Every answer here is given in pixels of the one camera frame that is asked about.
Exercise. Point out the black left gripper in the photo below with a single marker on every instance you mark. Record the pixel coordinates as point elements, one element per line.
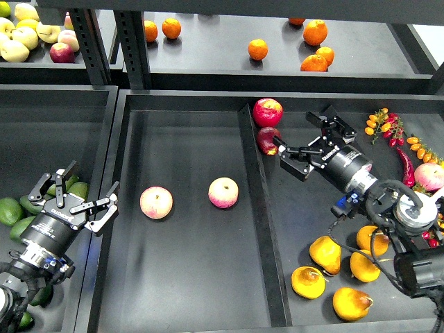
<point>62,218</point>

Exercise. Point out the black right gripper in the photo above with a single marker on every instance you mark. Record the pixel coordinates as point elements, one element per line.
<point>339,163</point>

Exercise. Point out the dark green avocado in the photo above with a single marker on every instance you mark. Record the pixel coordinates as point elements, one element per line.
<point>43,297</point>

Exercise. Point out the yellow pear under arm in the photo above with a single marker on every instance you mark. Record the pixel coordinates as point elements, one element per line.
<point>362,268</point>

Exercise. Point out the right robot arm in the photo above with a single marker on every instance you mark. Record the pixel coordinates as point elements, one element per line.
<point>399,212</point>

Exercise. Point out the green avocado right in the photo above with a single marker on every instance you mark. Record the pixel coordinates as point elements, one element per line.
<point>80,189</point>

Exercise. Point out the green avocado top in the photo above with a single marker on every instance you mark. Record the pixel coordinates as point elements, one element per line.
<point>68,184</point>

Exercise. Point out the green avocado middle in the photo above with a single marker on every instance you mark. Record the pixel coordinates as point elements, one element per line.
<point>31,207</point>

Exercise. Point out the green avocado far left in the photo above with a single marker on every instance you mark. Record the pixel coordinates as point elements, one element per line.
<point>11,211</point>

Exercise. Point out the green avocado lower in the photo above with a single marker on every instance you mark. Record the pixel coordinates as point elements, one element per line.
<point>19,227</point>

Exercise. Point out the yellow pear with stem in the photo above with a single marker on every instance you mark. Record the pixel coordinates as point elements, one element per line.
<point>370,238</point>

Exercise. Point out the green avocado bottom left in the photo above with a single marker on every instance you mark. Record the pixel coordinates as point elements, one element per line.
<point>26,322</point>

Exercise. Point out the yellow pear bottom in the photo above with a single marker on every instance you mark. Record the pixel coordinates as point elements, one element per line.
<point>351,304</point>

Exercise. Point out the dark red apple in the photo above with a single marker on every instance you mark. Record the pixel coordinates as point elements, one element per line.
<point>264,140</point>

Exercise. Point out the bright red apple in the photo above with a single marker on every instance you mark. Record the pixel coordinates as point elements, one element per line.
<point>267,112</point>

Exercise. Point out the cherry tomato bunch upper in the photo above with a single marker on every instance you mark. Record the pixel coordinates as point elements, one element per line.
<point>387,125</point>

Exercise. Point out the cherry tomato bunch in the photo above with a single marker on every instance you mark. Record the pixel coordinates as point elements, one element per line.
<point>387,125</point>
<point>434,236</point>

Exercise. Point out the pink apple left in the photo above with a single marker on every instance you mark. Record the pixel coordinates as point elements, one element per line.
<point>156,202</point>

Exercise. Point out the pink apple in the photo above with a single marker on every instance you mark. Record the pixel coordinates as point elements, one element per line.
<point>156,202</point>
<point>223,192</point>

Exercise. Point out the black left bin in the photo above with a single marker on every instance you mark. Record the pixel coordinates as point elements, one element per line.
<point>44,128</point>

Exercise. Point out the black bin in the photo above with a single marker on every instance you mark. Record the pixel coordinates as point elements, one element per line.
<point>44,128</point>
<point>207,269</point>

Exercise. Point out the orange lower right front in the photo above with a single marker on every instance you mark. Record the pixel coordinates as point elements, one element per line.
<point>314,63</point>

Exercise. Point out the orange lower right back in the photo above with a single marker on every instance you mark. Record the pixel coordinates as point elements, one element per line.
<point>327,53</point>

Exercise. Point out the red chili pepper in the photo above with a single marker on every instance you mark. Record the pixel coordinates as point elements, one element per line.
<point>408,169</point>

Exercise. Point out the orange tomato bunch middle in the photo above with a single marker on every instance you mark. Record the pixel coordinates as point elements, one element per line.
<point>423,152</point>

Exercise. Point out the large orange right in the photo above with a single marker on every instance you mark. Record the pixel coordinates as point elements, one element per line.
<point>315,32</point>

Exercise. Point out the pink apple centre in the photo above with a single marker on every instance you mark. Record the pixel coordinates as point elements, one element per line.
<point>223,192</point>

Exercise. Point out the orange centre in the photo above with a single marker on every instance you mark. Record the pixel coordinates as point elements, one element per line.
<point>257,49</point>

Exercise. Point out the pink apple right bin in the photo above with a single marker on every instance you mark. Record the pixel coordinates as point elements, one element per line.
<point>429,176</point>

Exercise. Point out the orange top edge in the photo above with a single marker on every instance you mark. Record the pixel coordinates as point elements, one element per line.
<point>296,21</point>

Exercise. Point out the white label card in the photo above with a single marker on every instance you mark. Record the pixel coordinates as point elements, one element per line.
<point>437,195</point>

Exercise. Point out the black centre bin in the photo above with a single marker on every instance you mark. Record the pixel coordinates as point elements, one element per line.
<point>207,269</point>

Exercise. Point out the red apple on shelf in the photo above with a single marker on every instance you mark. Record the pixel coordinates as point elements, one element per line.
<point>62,53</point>

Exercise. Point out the cherry tomato bunch lower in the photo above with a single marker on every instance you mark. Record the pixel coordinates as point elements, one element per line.
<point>434,236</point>

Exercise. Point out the black upper shelf tray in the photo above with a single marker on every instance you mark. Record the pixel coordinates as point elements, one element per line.
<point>211,53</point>

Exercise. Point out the pale yellow apple front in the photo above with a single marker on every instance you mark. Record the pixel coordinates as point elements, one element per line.
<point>14,51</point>

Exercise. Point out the black shelf upright left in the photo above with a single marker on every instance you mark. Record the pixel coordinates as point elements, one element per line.
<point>92,49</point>

